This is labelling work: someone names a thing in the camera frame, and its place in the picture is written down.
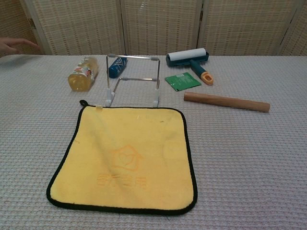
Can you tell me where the blue patterned bottle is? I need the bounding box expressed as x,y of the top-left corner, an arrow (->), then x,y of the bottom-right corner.
108,55 -> 129,79

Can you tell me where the metal wire stand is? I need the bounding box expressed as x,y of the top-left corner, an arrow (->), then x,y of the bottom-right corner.
105,54 -> 161,108

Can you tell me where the teal lint roller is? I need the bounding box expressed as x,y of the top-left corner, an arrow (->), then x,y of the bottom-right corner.
165,47 -> 214,85

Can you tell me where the yellow cloth with black trim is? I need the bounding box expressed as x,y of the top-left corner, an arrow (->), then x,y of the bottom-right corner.
46,99 -> 199,216

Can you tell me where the white woven tablecloth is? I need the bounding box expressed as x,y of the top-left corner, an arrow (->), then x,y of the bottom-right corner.
0,54 -> 307,230

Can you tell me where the bare person hand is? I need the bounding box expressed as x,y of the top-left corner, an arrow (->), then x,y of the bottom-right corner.
0,37 -> 41,58

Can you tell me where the clear bottle with yellow liquid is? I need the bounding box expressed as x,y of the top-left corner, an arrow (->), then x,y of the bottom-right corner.
68,56 -> 100,92

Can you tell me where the woven folding screen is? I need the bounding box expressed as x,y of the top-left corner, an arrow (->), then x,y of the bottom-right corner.
0,0 -> 307,57

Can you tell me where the wooden rolling pin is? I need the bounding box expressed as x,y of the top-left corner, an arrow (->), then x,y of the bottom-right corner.
183,92 -> 271,113

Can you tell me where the green sachet packet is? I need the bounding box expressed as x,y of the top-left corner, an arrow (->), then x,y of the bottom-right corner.
164,72 -> 201,92

